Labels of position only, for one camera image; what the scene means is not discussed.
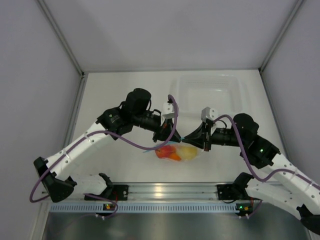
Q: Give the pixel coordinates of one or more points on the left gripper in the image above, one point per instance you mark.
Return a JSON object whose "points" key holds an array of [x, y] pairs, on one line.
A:
{"points": [[163, 130]]}

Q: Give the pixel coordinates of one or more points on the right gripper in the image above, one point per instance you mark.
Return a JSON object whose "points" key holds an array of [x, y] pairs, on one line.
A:
{"points": [[206, 137]]}

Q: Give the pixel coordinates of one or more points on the clear zip top bag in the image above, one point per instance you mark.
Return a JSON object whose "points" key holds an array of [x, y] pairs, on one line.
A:
{"points": [[152, 152]]}

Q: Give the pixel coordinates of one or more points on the red fake apple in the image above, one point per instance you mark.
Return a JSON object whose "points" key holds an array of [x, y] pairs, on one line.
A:
{"points": [[165, 151]]}

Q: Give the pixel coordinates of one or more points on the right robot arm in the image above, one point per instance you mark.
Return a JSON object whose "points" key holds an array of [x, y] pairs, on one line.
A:
{"points": [[272, 177]]}

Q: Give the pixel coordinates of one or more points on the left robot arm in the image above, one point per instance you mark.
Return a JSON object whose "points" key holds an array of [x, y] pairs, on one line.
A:
{"points": [[56, 172]]}

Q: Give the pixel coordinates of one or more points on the yellow fake fruit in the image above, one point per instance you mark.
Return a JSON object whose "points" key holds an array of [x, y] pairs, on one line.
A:
{"points": [[187, 153]]}

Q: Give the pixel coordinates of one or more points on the orange fake fruit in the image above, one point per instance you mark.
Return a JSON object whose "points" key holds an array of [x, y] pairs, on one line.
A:
{"points": [[175, 157]]}

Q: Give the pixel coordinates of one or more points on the clear plastic basket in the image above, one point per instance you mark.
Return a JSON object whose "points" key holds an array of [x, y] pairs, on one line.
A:
{"points": [[224, 93]]}

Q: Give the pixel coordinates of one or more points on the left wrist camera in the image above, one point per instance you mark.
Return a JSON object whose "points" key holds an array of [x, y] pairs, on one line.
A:
{"points": [[169, 111]]}

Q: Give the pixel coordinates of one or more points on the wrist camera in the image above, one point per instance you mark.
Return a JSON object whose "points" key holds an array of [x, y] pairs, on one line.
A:
{"points": [[209, 114], [169, 111]]}

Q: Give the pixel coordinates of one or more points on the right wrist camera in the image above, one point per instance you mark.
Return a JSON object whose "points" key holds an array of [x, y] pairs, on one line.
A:
{"points": [[209, 114]]}

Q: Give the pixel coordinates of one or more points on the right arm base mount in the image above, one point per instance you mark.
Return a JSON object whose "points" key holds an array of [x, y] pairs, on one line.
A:
{"points": [[226, 192]]}

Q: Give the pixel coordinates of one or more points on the slotted cable duct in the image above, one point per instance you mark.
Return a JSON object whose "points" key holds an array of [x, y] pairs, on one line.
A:
{"points": [[133, 207]]}

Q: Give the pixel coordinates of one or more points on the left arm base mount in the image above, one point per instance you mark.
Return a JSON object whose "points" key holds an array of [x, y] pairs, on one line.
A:
{"points": [[119, 193]]}

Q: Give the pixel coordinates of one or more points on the aluminium mounting rail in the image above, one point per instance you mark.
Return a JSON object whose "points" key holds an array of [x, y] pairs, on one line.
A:
{"points": [[146, 192]]}

